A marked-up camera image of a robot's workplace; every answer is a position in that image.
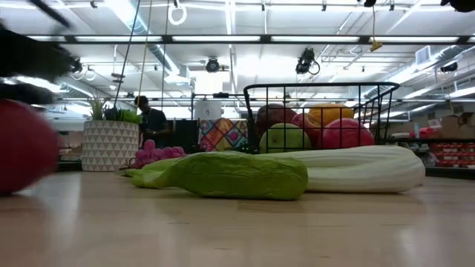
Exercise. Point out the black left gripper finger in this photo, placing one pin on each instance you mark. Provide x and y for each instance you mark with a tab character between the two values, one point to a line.
26	94

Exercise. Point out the crimson pomegranate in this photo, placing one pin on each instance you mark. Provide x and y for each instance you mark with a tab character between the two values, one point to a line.
22	148

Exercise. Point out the green cucumber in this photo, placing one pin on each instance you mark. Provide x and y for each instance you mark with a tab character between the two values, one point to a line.
241	178

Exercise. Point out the green pear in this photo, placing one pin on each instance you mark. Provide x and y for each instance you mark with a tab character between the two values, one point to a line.
276	142

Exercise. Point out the red yellow streaked apple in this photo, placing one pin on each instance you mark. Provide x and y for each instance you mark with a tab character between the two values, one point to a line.
311	124

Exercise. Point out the yellow bell pepper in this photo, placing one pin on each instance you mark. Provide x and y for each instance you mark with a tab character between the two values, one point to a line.
330	115

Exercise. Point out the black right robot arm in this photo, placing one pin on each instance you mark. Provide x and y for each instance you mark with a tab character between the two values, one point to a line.
462	4

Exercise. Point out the black spotlight cluster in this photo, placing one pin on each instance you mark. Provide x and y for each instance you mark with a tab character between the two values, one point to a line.
77	66

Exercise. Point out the potted plant in patterned pot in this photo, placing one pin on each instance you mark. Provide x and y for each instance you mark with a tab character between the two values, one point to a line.
111	148

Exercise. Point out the person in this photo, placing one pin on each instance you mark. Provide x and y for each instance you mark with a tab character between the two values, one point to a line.
154	124

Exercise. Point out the black overhead beam with lights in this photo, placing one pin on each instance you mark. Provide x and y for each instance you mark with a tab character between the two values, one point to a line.
167	38

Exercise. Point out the purple grape bunch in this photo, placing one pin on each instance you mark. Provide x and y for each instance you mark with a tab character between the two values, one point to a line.
156	153

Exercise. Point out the white rectangular container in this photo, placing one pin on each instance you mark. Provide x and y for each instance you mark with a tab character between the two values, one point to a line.
208	110

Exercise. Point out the colourful patterned box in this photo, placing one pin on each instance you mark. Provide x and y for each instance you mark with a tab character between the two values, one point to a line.
222	135

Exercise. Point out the yellow hanging tag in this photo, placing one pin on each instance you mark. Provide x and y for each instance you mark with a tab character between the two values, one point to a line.
375	46

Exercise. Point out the celery stalk bunch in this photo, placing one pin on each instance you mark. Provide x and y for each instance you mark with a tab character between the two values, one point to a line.
363	170

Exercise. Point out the cardboard boxes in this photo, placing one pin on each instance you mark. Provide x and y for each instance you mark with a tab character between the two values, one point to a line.
451	126

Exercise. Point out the storage shelf with red boxes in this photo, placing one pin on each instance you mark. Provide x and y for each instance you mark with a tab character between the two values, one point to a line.
452	154

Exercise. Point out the round black overhead camera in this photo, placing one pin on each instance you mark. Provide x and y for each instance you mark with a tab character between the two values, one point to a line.
212	65

